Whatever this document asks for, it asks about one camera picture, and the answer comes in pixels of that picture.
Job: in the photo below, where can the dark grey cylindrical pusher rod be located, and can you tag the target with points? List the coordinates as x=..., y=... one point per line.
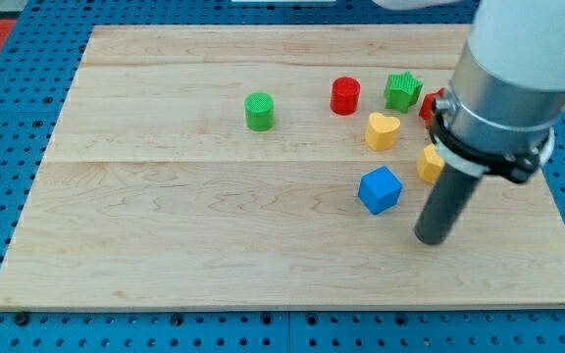
x=445, y=204

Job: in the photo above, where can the black and white mounting flange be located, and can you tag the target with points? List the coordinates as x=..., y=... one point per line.
x=476, y=147

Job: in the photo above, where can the blue cube block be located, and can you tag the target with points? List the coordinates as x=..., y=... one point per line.
x=379, y=190

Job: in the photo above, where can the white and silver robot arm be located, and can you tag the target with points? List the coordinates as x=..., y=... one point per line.
x=497, y=113

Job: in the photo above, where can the yellow pentagon block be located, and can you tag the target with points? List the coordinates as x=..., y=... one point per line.
x=430, y=165

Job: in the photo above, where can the red star block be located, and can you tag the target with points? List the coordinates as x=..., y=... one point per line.
x=426, y=112

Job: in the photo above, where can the yellow heart block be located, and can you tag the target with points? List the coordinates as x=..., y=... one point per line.
x=382, y=131

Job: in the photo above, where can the green star block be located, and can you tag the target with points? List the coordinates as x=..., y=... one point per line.
x=402, y=91

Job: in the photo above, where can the red cylinder block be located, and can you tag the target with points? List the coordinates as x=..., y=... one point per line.
x=345, y=95

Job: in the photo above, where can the green cylinder block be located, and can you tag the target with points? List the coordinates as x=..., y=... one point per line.
x=259, y=111

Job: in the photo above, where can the light wooden board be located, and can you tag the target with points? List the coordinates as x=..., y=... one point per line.
x=153, y=194

